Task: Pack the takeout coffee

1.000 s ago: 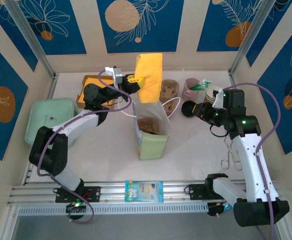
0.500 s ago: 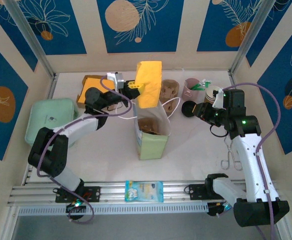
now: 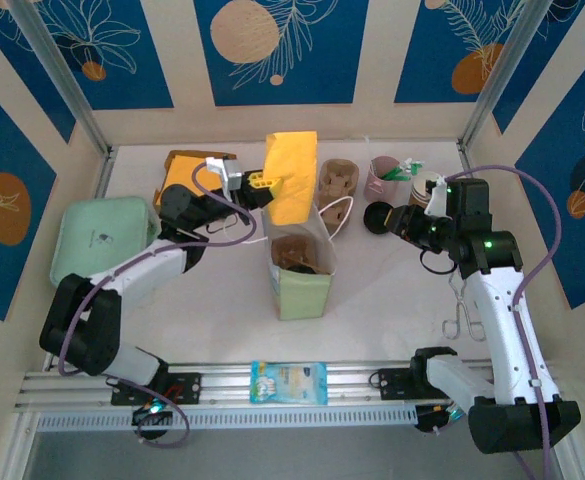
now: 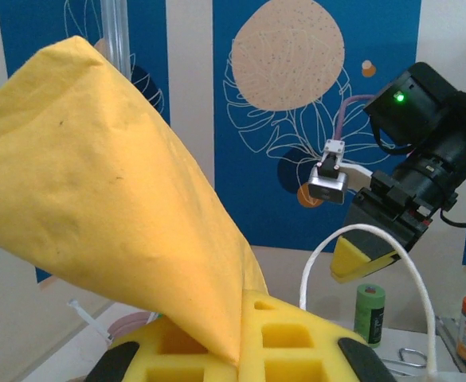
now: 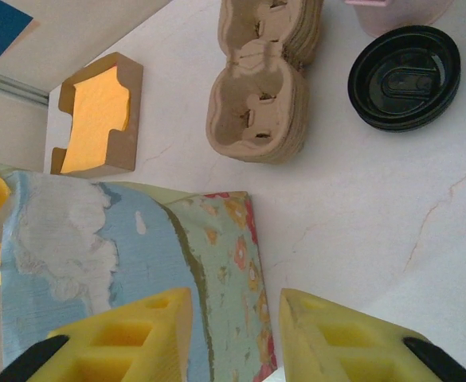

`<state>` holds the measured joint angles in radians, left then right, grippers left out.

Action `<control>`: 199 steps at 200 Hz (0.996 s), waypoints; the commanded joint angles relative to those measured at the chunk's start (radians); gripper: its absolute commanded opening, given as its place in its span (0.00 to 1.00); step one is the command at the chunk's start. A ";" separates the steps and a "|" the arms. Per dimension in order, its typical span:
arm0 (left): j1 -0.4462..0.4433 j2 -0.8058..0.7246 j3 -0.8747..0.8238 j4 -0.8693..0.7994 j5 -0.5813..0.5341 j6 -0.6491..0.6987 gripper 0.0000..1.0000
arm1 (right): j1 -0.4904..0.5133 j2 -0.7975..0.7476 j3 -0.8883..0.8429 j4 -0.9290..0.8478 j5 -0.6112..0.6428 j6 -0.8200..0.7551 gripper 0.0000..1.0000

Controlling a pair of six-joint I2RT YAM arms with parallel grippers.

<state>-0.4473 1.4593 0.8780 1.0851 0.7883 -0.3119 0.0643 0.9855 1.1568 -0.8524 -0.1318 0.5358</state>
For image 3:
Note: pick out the wooden stirrer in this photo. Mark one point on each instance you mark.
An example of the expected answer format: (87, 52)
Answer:
(312, 266)

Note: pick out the green and white paper bag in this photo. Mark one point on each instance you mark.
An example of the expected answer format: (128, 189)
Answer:
(302, 300)

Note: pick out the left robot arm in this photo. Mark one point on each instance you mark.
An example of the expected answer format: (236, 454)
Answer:
(137, 270)

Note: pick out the yellow napkin stack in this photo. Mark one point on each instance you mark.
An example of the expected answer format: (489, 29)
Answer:
(182, 172)

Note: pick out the cardboard napkin box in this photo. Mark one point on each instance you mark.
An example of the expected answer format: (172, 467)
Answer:
(169, 165)

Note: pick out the brown paper cup stack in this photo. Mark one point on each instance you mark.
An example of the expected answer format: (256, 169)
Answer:
(419, 187)

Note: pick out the green wrapped straw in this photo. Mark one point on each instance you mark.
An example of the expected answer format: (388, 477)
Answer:
(392, 174)
(412, 165)

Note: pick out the pulp cup carrier stack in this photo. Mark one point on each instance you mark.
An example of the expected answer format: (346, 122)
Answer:
(339, 175)

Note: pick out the mint green tray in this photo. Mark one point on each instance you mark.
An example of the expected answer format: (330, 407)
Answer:
(97, 235)

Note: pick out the pink straw holder cup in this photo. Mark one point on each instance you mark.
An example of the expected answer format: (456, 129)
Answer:
(379, 187)

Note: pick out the black lid stack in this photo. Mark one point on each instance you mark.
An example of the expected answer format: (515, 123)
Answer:
(374, 217)

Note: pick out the metal tongs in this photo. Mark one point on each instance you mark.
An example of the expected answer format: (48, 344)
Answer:
(464, 310)

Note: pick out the white wrapped straw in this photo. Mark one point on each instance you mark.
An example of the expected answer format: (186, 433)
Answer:
(367, 149)

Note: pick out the blue wet wipes packet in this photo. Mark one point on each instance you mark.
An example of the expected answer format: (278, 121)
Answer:
(287, 382)

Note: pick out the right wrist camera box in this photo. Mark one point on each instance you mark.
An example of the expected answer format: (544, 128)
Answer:
(437, 195)

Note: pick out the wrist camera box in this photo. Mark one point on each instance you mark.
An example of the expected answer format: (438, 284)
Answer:
(224, 172)
(437, 195)

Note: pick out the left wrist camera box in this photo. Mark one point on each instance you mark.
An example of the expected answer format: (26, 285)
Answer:
(224, 172)

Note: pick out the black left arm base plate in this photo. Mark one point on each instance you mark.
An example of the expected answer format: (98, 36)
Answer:
(187, 387)

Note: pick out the aluminium mounting rail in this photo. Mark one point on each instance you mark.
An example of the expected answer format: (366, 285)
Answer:
(222, 385)

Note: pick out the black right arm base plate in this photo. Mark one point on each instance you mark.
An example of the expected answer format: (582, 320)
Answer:
(392, 382)

